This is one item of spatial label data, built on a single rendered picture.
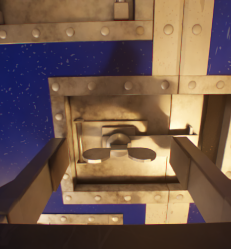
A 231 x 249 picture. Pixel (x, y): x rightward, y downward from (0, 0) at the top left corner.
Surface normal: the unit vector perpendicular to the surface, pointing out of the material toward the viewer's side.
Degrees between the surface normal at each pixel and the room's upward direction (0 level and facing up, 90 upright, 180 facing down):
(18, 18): 90
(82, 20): 90
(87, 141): 90
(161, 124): 90
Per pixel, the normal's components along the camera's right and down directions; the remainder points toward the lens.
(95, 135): 0.00, 0.29
